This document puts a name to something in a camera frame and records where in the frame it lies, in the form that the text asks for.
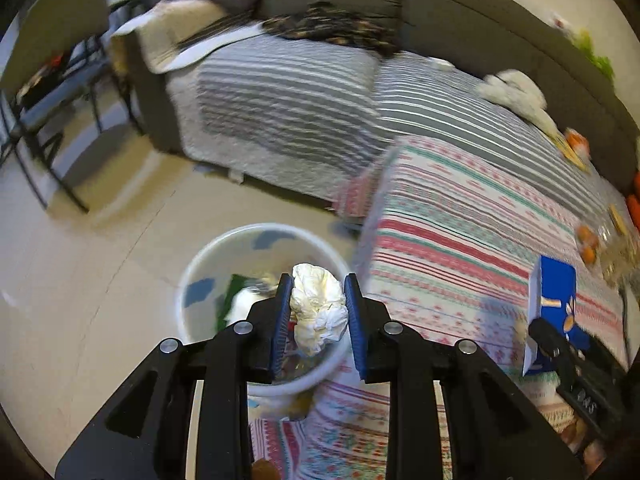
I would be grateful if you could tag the grey chair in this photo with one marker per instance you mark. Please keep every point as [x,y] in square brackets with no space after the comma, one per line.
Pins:
[55,25]

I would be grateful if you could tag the green plush toy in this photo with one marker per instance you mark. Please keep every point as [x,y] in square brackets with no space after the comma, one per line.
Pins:
[597,55]

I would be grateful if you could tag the grey striped blanket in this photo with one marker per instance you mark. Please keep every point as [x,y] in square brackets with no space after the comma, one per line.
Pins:
[280,110]

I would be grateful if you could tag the white tissue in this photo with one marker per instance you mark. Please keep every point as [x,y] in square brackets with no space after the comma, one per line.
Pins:
[317,305]

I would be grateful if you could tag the beige blanket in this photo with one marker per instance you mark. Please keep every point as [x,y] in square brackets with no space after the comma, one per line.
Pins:
[175,30]

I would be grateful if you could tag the orange carrot plush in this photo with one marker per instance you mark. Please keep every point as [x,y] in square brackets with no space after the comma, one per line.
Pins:
[635,200]

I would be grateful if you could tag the patterned tablecloth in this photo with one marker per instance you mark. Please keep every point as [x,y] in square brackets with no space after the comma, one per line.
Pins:
[450,240]

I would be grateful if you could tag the grey sofa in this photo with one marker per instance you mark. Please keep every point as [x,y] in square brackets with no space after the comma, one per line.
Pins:
[450,15]

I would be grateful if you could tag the orange furry cloth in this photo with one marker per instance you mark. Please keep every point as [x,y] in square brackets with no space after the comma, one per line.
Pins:
[580,435]

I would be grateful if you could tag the blue carton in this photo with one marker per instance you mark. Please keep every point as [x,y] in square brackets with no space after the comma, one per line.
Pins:
[557,285]

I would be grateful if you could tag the yellow book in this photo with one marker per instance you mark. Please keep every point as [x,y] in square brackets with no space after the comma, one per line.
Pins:
[570,156]

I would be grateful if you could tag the clear snack bag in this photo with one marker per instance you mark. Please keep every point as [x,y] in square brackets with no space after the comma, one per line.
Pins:
[597,240]

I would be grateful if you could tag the small white plush toy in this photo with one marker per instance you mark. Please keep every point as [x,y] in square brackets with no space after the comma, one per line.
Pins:
[560,22]

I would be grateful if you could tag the orange and white snack bag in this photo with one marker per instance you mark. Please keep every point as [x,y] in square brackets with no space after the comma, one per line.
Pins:
[577,142]

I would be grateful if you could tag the orange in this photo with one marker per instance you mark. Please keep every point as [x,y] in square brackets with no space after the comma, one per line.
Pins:
[590,255]
[584,234]

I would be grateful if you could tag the dark plaid cloth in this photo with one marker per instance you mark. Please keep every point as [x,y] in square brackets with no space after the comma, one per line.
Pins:
[330,25]

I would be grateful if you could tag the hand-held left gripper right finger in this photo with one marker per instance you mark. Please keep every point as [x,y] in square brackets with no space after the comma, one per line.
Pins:
[356,325]

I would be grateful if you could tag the plastic jar of seeds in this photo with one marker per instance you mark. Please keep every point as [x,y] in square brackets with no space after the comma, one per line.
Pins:
[622,255]

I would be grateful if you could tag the white bin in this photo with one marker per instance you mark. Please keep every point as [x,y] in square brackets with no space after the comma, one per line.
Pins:
[210,260]

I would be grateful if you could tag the white bottle with green label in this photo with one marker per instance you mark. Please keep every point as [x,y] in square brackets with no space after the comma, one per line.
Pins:
[245,302]

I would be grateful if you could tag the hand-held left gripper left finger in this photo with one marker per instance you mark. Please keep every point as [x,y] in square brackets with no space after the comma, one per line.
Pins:
[281,320]

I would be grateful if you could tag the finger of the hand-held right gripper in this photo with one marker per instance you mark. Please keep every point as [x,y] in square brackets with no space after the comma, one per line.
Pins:
[550,345]

